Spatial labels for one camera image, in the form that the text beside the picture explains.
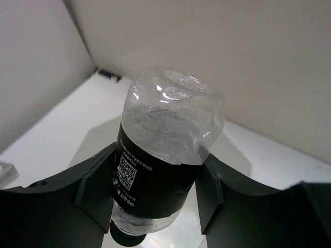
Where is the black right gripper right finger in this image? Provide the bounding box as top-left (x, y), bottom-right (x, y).
top-left (195, 155), bottom-right (330, 247)

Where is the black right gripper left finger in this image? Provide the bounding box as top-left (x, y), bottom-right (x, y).
top-left (1, 144), bottom-right (116, 247)

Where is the aluminium table edge rail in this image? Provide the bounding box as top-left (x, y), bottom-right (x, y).
top-left (0, 161), bottom-right (19, 190)

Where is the dark left corner sticker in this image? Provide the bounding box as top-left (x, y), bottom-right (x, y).
top-left (96, 68), bottom-right (123, 83)

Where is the clear bottle black label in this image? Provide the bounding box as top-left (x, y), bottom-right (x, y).
top-left (110, 66), bottom-right (224, 247)

